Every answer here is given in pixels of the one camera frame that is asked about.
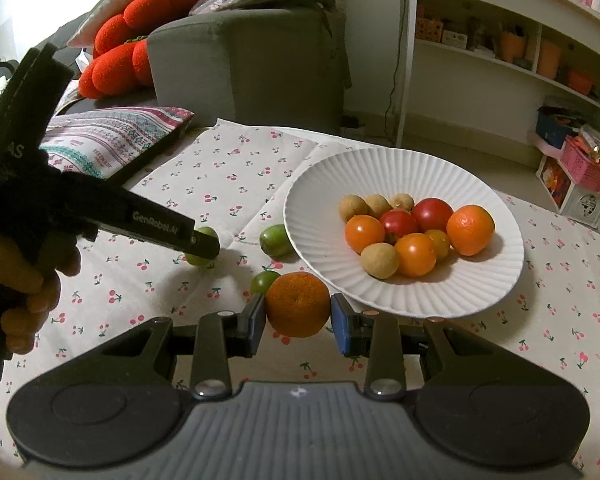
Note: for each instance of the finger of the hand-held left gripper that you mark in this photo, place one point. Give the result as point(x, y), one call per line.
point(180, 232)

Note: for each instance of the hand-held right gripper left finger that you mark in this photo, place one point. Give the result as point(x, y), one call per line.
point(255, 327)

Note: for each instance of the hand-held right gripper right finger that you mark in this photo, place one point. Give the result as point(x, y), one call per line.
point(341, 327)

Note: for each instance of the small green fruit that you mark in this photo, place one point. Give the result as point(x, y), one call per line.
point(200, 259)
point(264, 281)
point(277, 241)

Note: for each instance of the orange mandarin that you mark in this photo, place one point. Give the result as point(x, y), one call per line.
point(296, 305)
point(470, 229)

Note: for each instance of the white ribbed plate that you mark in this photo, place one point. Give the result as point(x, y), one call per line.
point(320, 195)

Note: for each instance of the person's left hand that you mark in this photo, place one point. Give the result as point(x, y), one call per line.
point(25, 272)

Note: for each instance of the cherry print tablecloth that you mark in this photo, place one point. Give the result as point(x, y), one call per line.
point(145, 280)

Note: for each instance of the large beige longan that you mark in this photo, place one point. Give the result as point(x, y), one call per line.
point(379, 260)

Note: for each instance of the patterned striped cushion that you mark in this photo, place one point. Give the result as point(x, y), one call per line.
point(105, 135)

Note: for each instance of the orange cherry tomato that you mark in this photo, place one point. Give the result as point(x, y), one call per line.
point(415, 255)
point(364, 232)

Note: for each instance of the red cherry tomato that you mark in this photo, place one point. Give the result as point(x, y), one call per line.
point(432, 214)
point(399, 222)

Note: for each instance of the yellow cherry tomato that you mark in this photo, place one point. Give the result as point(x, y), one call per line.
point(439, 244)

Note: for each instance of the orange plush toy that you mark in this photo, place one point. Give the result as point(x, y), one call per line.
point(115, 67)

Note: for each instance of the grey sofa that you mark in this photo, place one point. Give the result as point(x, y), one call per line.
point(240, 70)

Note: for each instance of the white storage box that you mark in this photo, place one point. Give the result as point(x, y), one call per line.
point(575, 202)

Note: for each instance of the white bookshelf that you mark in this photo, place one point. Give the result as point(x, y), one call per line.
point(407, 60)

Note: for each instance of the blue storage bin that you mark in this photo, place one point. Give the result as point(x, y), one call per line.
point(552, 130)

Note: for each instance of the pink plastic basket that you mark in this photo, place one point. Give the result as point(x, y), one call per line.
point(587, 172)

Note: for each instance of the small white box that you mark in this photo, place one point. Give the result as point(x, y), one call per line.
point(455, 40)

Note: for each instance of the glass jar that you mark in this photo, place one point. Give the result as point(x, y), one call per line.
point(476, 34)

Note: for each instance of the red storage box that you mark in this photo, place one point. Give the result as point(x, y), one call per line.
point(580, 82)

